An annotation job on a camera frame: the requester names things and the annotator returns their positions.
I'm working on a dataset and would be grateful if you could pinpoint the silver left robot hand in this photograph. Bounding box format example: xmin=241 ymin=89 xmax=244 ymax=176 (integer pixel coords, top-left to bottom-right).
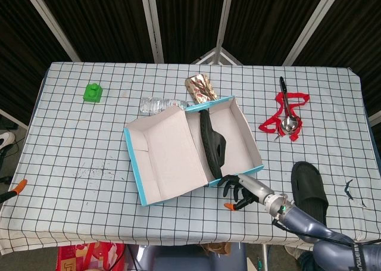
xmin=0 ymin=144 xmax=28 ymax=206

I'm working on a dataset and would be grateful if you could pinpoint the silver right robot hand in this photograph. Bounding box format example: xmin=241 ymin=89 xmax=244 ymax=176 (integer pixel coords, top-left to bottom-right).
xmin=217 ymin=173 xmax=276 ymax=212

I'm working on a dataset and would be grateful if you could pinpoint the black slipper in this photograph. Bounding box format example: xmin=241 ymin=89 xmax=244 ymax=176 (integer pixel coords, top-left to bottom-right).
xmin=291 ymin=161 xmax=329 ymax=228
xmin=199 ymin=110 xmax=227 ymax=179

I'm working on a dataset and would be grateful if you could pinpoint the light blue shoe box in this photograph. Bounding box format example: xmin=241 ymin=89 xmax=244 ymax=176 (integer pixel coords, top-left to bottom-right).
xmin=123 ymin=95 xmax=265 ymax=208

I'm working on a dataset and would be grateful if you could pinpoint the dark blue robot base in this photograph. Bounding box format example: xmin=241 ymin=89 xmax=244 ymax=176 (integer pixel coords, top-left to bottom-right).
xmin=127 ymin=242 xmax=248 ymax=271

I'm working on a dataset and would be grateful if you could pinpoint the white shoe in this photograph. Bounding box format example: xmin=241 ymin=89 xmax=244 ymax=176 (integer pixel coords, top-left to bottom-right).
xmin=0 ymin=132 xmax=15 ymax=148

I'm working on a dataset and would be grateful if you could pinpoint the red printed gift bag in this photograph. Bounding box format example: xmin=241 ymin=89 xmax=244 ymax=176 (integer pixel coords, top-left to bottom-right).
xmin=57 ymin=242 xmax=126 ymax=271

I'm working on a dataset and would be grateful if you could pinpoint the white metal floor bar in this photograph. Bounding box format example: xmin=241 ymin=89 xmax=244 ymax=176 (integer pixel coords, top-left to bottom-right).
xmin=368 ymin=110 xmax=381 ymax=126
xmin=0 ymin=108 xmax=29 ymax=131

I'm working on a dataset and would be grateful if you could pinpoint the white checkered tablecloth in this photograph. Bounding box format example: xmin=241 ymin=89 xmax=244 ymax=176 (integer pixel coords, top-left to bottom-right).
xmin=0 ymin=61 xmax=381 ymax=256

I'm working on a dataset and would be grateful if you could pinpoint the dark blue fabric bundle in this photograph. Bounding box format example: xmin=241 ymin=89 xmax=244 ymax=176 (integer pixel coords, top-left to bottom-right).
xmin=297 ymin=250 xmax=317 ymax=271

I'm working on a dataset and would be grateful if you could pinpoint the crumpled gold snack wrapper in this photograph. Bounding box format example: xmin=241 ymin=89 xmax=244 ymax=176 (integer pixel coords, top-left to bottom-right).
xmin=185 ymin=73 xmax=218 ymax=105

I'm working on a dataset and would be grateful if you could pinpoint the green toy block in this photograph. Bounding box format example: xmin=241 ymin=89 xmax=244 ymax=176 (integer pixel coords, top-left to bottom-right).
xmin=83 ymin=83 xmax=104 ymax=104

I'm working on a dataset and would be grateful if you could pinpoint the clear plastic water bottle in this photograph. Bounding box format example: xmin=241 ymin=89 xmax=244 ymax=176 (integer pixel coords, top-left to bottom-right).
xmin=139 ymin=96 xmax=189 ymax=116

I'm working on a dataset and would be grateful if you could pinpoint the white triangular metal stand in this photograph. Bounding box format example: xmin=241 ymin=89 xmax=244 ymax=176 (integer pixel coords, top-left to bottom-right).
xmin=190 ymin=47 xmax=243 ymax=66

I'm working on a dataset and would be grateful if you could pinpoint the black folding screen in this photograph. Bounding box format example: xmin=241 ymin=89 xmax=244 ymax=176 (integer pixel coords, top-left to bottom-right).
xmin=0 ymin=0 xmax=381 ymax=126

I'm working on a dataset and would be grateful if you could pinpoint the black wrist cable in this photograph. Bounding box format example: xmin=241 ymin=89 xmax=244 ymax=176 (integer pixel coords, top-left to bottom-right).
xmin=271 ymin=219 xmax=301 ymax=235

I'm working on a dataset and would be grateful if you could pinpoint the red ribbon strap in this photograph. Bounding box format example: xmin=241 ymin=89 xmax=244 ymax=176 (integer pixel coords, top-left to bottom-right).
xmin=258 ymin=92 xmax=310 ymax=143

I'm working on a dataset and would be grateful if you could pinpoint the metal spoon black handle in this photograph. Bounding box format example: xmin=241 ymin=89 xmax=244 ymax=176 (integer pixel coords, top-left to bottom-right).
xmin=279 ymin=76 xmax=299 ymax=133

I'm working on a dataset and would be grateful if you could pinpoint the white screen frame post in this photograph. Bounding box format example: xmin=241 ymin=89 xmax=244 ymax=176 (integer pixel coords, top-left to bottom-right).
xmin=282 ymin=0 xmax=346 ymax=66
xmin=216 ymin=0 xmax=236 ymax=64
xmin=20 ymin=0 xmax=82 ymax=63
xmin=139 ymin=0 xmax=165 ymax=64

